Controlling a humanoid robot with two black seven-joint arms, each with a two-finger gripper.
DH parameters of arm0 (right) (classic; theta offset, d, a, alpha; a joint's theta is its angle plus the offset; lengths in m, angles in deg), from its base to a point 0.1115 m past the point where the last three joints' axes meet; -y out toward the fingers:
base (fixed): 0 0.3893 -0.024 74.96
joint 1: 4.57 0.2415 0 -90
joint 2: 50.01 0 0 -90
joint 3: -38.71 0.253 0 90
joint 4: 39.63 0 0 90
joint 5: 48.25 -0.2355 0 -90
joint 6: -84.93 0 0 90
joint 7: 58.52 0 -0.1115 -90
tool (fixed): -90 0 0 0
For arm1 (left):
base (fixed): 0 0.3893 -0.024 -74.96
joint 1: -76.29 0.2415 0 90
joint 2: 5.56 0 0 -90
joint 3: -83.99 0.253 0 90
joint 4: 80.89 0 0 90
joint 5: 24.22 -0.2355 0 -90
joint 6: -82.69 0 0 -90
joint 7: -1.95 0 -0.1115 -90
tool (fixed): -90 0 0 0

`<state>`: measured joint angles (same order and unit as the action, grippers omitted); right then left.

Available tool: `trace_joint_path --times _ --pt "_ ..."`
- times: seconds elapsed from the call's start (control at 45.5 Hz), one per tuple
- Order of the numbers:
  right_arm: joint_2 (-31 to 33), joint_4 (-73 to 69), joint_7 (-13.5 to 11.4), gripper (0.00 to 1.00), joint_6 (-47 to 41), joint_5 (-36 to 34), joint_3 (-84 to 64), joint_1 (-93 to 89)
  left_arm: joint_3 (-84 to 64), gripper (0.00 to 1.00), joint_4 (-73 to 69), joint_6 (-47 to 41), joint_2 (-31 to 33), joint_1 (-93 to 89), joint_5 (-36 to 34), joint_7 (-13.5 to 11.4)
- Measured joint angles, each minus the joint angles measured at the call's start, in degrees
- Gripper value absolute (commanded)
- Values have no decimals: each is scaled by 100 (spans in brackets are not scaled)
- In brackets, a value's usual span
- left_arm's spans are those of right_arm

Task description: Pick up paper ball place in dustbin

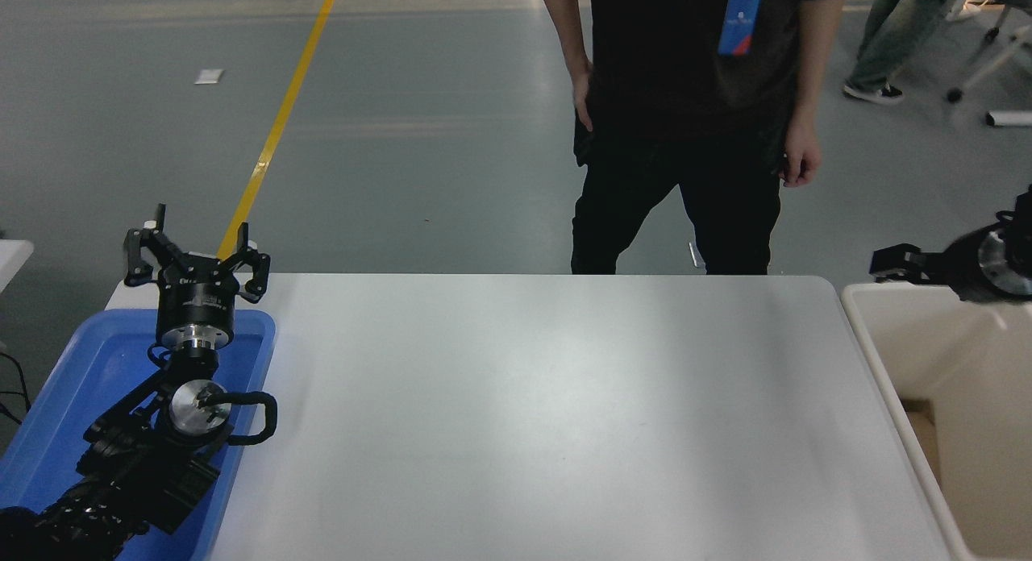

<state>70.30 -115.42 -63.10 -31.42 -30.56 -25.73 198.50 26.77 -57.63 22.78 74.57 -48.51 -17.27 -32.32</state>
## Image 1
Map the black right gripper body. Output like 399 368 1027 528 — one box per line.
922 232 987 301

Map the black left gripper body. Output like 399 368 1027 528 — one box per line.
157 258 241 330

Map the standing person's left hand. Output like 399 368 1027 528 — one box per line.
780 116 822 189

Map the standing person's right hand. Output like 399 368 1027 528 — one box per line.
569 60 597 134

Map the large pale bin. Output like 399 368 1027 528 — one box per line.
841 280 1032 561

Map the small white side table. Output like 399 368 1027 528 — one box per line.
0 240 35 293

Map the blue plastic tray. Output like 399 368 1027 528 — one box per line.
0 309 277 561

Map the white office chair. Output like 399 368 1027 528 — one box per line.
945 0 1032 104

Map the walking person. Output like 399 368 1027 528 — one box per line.
843 0 968 105

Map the standing person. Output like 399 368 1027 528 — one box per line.
536 0 851 276

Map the blue badge card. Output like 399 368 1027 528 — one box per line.
718 0 764 57

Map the thin black cable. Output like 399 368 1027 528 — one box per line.
0 350 35 423

